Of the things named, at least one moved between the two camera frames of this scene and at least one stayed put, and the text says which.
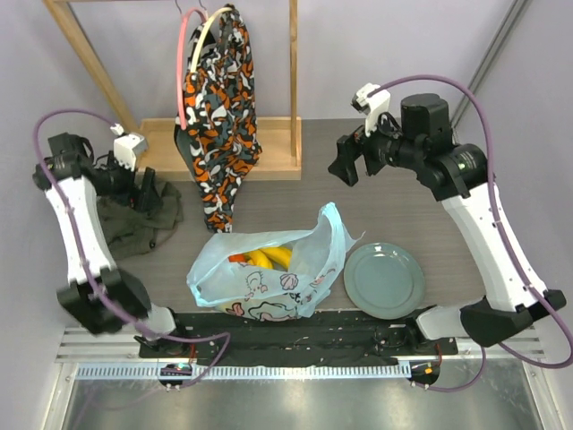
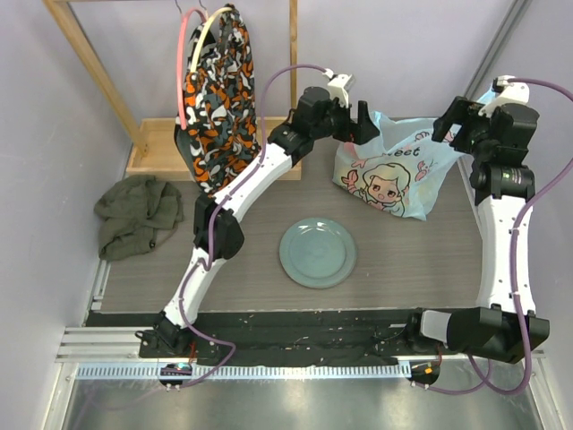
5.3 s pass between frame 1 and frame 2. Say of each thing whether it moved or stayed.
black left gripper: moved
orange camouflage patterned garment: stayed
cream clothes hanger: stayed
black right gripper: moved
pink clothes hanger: stayed
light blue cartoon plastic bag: moved
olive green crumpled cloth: stayed
